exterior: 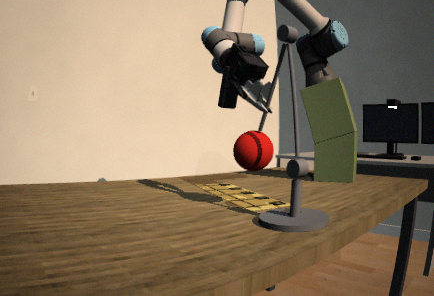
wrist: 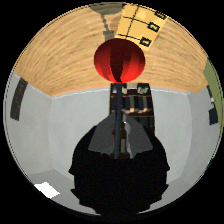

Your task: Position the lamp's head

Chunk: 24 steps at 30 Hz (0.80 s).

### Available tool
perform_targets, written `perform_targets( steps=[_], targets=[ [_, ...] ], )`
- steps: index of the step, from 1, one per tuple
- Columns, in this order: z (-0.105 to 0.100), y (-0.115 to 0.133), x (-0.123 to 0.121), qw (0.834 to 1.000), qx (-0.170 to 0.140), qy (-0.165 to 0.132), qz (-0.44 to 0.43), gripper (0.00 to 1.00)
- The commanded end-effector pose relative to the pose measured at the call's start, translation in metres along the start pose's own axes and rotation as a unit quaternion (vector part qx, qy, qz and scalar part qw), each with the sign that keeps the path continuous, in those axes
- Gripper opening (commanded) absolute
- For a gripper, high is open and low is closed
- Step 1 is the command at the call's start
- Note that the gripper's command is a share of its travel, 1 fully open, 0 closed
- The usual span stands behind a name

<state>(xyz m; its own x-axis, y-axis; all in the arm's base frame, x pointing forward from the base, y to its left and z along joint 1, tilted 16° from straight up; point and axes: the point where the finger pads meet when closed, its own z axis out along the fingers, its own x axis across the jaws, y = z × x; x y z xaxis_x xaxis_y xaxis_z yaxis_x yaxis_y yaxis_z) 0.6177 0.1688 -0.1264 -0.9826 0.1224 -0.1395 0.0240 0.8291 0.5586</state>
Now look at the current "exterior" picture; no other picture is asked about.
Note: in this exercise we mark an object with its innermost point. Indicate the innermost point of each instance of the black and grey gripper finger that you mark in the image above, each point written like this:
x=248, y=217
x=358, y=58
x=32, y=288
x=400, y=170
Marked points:
x=249, y=92
x=264, y=95

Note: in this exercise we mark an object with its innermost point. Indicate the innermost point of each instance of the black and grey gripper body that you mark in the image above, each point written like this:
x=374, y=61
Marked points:
x=254, y=67

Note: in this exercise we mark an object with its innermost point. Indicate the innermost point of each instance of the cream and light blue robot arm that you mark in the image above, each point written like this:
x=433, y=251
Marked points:
x=314, y=47

